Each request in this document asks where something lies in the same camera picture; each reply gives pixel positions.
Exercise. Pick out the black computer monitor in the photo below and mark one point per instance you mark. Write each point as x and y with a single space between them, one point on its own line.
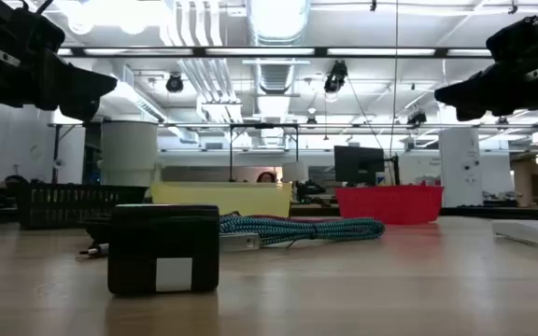
358 164

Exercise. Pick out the silver ventilation duct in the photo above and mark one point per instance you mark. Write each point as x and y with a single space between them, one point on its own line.
278 21

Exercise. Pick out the white cylindrical container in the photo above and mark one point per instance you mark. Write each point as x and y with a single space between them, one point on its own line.
129 149

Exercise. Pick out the yellow plastic bin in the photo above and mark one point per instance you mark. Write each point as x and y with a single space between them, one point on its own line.
222 198

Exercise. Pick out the red mesh basket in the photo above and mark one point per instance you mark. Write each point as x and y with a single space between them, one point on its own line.
390 203

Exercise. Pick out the black mesh basket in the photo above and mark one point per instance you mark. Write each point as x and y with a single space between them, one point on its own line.
63 205

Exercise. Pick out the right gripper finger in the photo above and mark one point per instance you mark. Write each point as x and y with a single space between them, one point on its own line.
473 113
472 91

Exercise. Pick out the black metal frame stand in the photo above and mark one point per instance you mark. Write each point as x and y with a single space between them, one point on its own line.
264 126

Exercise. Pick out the person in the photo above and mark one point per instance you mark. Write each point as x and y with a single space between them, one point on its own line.
266 177

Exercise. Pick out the black ceiling spotlight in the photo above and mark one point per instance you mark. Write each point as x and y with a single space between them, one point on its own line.
174 83
335 77
417 118

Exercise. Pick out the white lamp shade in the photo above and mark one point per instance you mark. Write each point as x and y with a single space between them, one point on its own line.
295 172

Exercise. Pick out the white square column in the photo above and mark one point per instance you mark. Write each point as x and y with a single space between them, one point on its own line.
459 168

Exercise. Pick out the white and green box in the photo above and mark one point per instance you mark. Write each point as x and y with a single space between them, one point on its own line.
521 232

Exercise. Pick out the black overhead crossbar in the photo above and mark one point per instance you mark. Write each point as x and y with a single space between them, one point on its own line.
199 51

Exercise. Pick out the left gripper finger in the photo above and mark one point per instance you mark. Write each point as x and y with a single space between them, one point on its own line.
89 86
80 109

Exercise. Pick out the small black cube charger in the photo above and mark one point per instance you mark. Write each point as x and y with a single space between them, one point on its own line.
157 242

